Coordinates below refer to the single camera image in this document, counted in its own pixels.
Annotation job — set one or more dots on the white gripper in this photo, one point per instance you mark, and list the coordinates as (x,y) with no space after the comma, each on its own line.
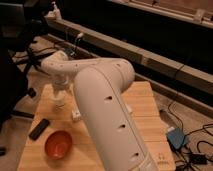
(57,87)

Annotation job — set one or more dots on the white ceramic cup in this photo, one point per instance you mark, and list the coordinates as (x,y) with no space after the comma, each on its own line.
(58,97)

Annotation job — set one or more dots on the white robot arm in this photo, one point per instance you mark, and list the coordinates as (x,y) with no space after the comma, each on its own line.
(98,85)

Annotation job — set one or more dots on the white cube block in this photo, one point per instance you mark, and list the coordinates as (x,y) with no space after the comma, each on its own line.
(76,116)

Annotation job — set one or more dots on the black remote control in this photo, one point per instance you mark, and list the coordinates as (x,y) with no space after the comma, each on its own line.
(39,129)

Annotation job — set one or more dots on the red bowl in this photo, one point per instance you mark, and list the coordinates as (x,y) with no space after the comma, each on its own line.
(58,145)

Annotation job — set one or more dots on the black office chair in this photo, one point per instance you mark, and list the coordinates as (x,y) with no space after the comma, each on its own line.
(21,21)

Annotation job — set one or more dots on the white spray bottle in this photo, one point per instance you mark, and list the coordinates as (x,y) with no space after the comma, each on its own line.
(55,13)

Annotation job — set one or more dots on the blue electronic box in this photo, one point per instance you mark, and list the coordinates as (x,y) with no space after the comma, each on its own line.
(177,138)

